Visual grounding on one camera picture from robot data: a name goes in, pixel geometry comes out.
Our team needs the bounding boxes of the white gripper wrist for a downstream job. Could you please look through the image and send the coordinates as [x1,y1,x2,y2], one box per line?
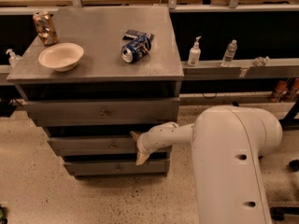
[130,131,158,165]

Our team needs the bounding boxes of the grey drawer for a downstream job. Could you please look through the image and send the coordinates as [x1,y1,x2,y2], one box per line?
[64,160,170,176]
[46,133,174,157]
[23,98,179,127]

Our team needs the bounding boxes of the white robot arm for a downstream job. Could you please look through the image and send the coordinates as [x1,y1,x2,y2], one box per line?
[130,105,283,224]

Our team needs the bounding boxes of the grey bottom drawer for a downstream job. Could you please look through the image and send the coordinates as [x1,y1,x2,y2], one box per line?
[64,160,170,176]

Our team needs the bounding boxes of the grey top drawer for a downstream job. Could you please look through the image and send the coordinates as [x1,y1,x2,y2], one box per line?
[23,98,179,127]

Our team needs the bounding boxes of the blue pepsi can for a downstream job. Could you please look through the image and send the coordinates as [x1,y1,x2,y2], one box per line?
[121,35,151,63]

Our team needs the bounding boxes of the white pump bottle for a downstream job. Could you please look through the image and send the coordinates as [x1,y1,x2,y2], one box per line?
[187,36,201,66]

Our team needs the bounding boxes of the dark snack packet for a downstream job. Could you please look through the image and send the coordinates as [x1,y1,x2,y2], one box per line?
[122,30,154,41]

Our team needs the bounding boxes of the white bowl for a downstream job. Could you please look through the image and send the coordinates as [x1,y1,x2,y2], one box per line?
[38,43,84,72]

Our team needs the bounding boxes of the clear water bottle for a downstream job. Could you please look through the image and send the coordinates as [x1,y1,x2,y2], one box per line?
[221,39,237,67]

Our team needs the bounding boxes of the crumpled plastic wrapper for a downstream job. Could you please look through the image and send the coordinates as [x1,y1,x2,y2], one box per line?
[253,56,270,66]

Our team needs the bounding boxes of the clear pump bottle left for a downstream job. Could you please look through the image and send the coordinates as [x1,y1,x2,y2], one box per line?
[6,49,21,67]

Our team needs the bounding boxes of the black chair caster base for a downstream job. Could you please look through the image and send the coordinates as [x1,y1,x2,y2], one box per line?
[270,160,299,221]

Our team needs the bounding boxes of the orange bottle left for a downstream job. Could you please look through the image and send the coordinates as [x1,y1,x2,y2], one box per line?
[269,80,287,102]

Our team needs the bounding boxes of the orange bottle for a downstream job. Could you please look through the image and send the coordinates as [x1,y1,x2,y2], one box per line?
[284,77,299,101]
[269,80,287,102]

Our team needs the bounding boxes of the orange soda can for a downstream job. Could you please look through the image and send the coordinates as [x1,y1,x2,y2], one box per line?
[33,11,58,46]

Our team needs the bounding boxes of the orange bottle right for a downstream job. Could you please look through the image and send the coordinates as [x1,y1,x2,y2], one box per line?
[284,77,299,101]

